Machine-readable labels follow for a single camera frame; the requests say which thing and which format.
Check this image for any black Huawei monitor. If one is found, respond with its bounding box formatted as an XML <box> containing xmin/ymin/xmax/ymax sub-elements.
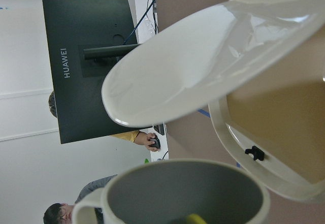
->
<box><xmin>42</xmin><ymin>0</ymin><xmax>137</xmax><ymax>144</ymax></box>

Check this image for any person in grey shirt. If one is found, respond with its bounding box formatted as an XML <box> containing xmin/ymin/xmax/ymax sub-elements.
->
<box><xmin>43</xmin><ymin>174</ymin><xmax>117</xmax><ymax>224</ymax></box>

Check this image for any yellow-green lemon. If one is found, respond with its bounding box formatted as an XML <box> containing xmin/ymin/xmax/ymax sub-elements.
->
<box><xmin>185</xmin><ymin>213</ymin><xmax>207</xmax><ymax>224</ymax></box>

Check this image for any white cup with handle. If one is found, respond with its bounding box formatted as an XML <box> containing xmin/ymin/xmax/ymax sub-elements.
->
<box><xmin>72</xmin><ymin>159</ymin><xmax>270</xmax><ymax>223</ymax></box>

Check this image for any black computer mouse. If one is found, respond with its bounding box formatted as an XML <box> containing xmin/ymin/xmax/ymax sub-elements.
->
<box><xmin>149</xmin><ymin>137</ymin><xmax>160</xmax><ymax>149</ymax></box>

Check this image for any person in yellow shirt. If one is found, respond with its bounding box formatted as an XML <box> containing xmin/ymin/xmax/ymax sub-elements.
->
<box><xmin>48</xmin><ymin>91</ymin><xmax>159</xmax><ymax>152</ymax></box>

